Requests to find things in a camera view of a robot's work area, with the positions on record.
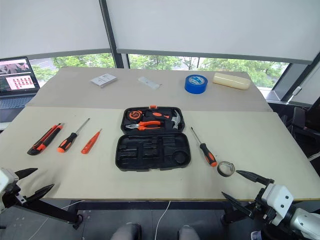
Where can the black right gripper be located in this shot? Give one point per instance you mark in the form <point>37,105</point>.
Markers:
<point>260,208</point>

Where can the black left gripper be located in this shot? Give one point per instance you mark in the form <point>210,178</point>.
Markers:
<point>13,196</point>

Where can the black orange utility knife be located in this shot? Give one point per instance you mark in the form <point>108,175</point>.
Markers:
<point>46,138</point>

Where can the black orange screwdriver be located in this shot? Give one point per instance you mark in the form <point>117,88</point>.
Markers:
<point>206,151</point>
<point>67,142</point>

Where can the orange tester pen screwdriver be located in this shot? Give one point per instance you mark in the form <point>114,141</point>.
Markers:
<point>89,143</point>

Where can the black plastic tool case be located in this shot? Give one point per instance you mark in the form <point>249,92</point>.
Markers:
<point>150,152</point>

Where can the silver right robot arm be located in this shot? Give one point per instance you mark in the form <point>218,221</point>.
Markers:
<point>305,220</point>

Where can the dark rounded grey shape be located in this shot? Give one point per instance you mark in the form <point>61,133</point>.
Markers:
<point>188,233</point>
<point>126,232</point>

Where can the black office chair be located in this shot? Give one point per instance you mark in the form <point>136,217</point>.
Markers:
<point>306,125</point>

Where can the claw hammer with black grip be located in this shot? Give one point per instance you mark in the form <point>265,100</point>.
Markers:
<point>175,120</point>

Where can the open laptop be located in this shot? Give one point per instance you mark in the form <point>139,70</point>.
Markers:
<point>16,80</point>

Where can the cream cylindrical case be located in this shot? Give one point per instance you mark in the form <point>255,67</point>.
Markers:
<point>231,81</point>

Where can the blue tape roll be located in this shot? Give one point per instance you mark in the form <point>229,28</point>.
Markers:
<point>196,87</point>

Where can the orange black tape measure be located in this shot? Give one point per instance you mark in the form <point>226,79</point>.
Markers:
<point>134,115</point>

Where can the small white card box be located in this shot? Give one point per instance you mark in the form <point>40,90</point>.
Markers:
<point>103,80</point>

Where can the white plastic packet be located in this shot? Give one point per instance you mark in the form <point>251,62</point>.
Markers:
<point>148,82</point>

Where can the white roller blind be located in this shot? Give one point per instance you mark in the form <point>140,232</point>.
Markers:
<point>212,25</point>
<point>50,25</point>

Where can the dark window mullion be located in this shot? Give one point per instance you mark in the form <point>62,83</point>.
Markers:
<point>112,37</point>

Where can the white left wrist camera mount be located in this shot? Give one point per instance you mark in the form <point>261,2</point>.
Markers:
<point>6,176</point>

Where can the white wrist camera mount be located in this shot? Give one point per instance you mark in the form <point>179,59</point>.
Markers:
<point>6,176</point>
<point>280,197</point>

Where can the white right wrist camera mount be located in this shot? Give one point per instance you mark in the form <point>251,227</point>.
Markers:
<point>280,197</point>

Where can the black table frame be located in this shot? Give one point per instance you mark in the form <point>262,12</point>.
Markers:
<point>125,205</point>

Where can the dark slanted window frame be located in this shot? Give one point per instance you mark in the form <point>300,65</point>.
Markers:
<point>287,82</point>

